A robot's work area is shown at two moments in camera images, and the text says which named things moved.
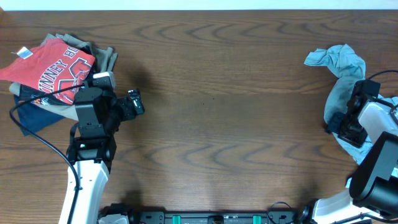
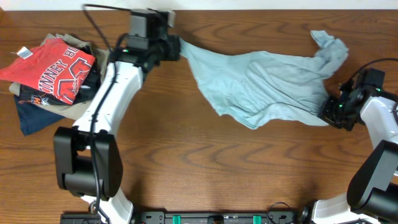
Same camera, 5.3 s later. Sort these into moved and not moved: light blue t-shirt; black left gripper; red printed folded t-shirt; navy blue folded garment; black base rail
Moved: light blue t-shirt; black left gripper
Not moved: navy blue folded garment; red printed folded t-shirt; black base rail
